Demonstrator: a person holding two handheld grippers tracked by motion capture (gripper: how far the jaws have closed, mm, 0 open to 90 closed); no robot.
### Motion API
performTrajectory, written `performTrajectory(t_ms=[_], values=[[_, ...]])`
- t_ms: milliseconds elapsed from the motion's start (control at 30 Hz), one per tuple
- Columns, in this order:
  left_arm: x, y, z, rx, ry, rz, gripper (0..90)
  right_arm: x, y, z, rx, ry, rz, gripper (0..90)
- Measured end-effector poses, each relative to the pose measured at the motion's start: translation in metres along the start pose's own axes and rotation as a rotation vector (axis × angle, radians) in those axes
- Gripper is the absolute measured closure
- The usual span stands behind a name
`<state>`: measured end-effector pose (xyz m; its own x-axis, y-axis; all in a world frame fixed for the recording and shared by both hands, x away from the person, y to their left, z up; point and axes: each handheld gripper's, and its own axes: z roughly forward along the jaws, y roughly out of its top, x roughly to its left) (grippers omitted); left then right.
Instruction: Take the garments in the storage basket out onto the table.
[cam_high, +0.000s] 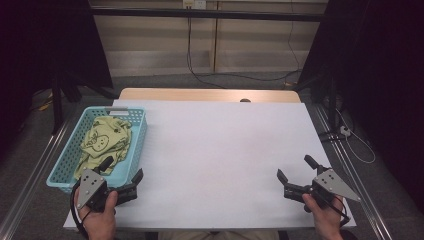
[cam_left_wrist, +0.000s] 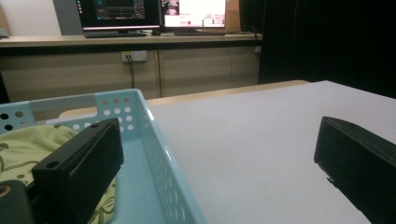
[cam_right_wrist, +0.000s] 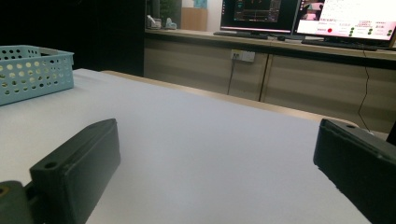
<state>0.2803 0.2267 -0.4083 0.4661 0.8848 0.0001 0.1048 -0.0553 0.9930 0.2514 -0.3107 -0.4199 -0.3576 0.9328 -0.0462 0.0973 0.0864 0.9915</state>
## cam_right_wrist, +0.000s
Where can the bright screen monitor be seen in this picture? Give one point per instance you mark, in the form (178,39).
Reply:
(351,18)

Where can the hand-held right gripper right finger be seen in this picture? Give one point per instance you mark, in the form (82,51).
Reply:
(358,168)

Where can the black keyboard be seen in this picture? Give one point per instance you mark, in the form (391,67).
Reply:
(239,34)
(339,45)

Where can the black curtain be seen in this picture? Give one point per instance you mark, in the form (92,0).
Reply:
(77,31)

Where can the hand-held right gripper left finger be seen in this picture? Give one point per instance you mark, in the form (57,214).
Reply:
(77,168)

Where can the brown cardboard box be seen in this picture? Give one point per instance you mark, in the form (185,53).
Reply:
(194,18)

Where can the small teal figurine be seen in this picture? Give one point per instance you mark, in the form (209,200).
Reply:
(170,24)

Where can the white wall socket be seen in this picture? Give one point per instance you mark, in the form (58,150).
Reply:
(246,56)

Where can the blue perforated plastic basket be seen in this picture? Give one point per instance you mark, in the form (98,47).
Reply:
(34,90)

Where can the long wooden cabinet counter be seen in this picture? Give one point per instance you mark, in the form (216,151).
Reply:
(202,71)

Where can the dark screen monitor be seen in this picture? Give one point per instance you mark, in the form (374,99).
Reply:
(258,12)

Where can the small grey desk object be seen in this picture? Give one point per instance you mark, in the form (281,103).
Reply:
(154,23)

